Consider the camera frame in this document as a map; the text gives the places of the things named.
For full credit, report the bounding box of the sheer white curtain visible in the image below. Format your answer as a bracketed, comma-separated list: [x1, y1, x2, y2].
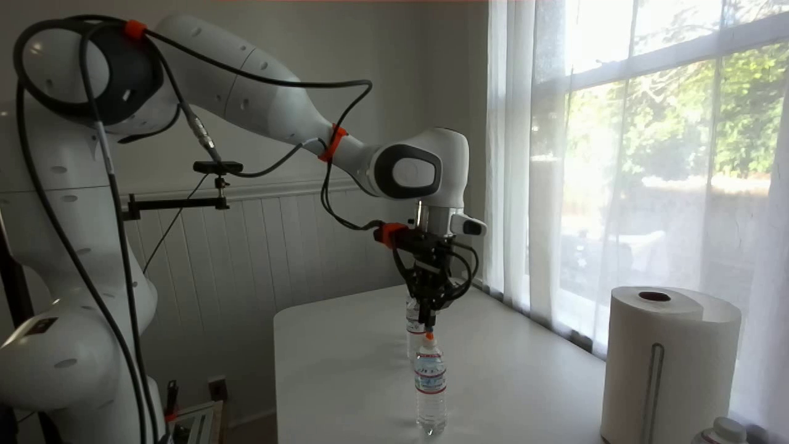
[729, 81, 789, 444]
[481, 0, 576, 317]

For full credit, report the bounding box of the black camera on boom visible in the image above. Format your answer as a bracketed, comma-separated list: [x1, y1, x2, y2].
[119, 157, 246, 225]

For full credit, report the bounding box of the white paper towel roll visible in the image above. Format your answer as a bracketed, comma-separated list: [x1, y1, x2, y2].
[600, 284, 745, 444]

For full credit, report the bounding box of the metal paper towel holder rod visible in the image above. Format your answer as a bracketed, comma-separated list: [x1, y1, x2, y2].
[642, 340, 666, 444]

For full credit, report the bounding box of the clear plastic water bottle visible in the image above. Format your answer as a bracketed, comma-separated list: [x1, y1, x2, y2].
[405, 296, 428, 364]
[412, 338, 452, 441]

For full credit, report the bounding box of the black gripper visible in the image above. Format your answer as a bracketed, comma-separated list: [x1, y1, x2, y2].
[397, 226, 479, 332]

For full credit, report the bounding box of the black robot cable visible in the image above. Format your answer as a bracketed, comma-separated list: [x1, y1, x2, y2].
[9, 11, 481, 444]

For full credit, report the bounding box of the white framed window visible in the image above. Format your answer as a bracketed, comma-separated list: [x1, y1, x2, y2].
[528, 0, 789, 348]

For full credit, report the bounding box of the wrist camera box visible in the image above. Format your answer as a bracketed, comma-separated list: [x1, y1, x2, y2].
[448, 210, 487, 240]

